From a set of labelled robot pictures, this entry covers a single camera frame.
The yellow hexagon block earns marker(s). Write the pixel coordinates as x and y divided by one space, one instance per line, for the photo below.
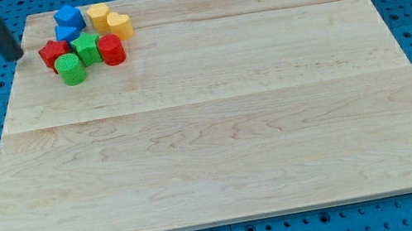
97 14

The light wooden board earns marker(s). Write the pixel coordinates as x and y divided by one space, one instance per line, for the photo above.
224 111

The red star block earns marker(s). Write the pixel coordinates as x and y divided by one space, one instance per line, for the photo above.
53 50

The blue cube block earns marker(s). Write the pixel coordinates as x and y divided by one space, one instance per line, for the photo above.
70 16

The green star block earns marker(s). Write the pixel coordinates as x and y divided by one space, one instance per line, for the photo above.
85 46

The yellow heart block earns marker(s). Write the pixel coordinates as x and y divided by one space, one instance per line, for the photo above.
120 25

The red cylinder block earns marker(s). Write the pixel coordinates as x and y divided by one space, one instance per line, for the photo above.
111 49

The blue triangle block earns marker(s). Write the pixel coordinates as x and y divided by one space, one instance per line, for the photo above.
66 33

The green cylinder block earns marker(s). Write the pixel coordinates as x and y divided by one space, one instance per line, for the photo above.
70 69

